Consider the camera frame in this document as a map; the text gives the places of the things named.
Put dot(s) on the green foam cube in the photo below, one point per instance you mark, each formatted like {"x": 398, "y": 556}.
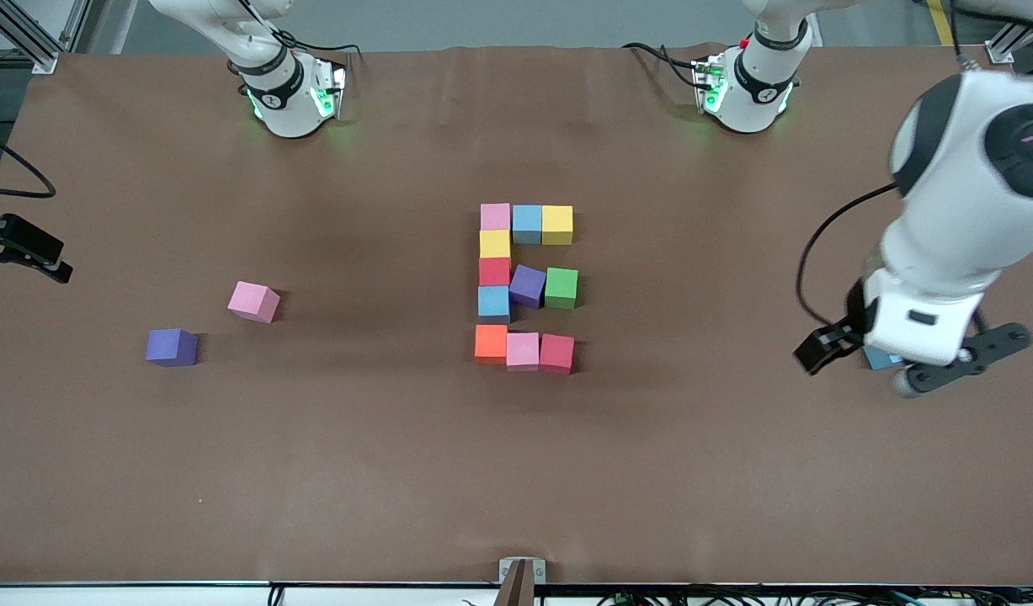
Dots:
{"x": 561, "y": 286}

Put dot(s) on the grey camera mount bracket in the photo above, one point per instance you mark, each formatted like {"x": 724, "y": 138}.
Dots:
{"x": 522, "y": 581}

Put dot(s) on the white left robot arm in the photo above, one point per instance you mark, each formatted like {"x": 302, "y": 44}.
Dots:
{"x": 971, "y": 168}

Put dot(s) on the brown table cover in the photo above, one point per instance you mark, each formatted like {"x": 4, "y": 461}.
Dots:
{"x": 516, "y": 505}

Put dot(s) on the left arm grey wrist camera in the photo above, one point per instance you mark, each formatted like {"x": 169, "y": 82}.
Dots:
{"x": 962, "y": 362}

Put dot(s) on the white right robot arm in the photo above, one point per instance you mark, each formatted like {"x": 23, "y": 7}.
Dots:
{"x": 284, "y": 109}

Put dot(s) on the purple foam cube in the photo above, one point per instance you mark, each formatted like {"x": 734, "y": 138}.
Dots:
{"x": 169, "y": 346}
{"x": 528, "y": 286}

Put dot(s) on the pink foam cube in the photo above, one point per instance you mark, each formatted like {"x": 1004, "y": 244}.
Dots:
{"x": 495, "y": 216}
{"x": 523, "y": 350}
{"x": 252, "y": 300}

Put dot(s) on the blue foam cube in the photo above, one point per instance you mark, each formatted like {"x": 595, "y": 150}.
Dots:
{"x": 493, "y": 303}
{"x": 880, "y": 359}
{"x": 527, "y": 223}

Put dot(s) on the aluminium frame post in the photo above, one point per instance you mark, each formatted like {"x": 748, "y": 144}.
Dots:
{"x": 43, "y": 59}
{"x": 1000, "y": 52}

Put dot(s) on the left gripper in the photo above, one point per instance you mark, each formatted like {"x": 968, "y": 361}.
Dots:
{"x": 849, "y": 330}

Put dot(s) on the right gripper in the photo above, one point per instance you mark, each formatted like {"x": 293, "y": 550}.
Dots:
{"x": 21, "y": 241}

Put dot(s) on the yellow foam cube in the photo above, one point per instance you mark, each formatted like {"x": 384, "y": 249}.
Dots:
{"x": 556, "y": 224}
{"x": 495, "y": 243}

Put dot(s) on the red foam cube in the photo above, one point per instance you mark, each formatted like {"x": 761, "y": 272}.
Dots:
{"x": 494, "y": 272}
{"x": 556, "y": 352}

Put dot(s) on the orange foam cube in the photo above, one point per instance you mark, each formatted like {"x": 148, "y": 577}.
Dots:
{"x": 491, "y": 343}

